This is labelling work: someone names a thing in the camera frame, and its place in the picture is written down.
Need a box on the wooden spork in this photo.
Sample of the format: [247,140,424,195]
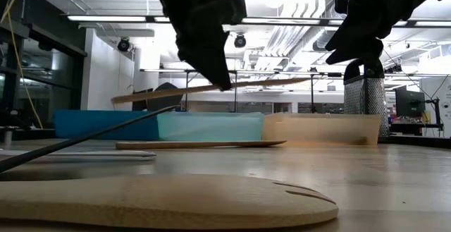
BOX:
[0,173,340,231]

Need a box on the black ceiling camera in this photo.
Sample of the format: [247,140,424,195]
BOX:
[233,33,247,49]
[117,37,132,53]

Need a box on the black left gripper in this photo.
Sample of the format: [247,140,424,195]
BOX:
[158,0,247,92]

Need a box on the knife with white sheath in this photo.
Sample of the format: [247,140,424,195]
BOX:
[0,149,158,158]

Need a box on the steel box grater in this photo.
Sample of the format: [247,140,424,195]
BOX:
[343,58,390,139]

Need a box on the black aluminium table frame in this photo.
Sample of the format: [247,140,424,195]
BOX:
[0,127,451,149]

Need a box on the wooden spatula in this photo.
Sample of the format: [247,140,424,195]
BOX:
[111,78,311,105]

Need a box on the overhead light bar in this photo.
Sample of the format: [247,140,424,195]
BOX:
[66,14,451,28]

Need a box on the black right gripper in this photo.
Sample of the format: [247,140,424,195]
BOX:
[324,0,451,65]

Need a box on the black computer monitor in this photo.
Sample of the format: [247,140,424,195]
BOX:
[394,85,426,119]
[132,89,153,112]

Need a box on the black thin utensil handle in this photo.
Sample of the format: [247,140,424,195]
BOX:
[0,105,181,174]

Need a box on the black background table frame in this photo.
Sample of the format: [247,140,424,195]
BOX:
[140,68,345,115]

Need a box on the teal plastic bin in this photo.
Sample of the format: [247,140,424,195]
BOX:
[156,111,266,142]

